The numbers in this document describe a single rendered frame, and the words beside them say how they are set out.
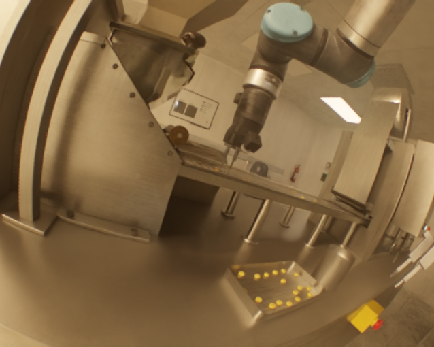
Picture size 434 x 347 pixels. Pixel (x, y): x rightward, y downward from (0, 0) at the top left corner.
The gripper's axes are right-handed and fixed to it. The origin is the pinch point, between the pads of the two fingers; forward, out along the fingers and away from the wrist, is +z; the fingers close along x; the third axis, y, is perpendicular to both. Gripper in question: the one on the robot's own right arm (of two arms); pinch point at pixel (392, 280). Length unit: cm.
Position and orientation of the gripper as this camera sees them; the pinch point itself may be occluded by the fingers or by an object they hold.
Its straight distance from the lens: 23.0
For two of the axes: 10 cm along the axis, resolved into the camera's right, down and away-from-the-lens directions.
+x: 7.0, 2.8, 6.6
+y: 3.4, 6.8, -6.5
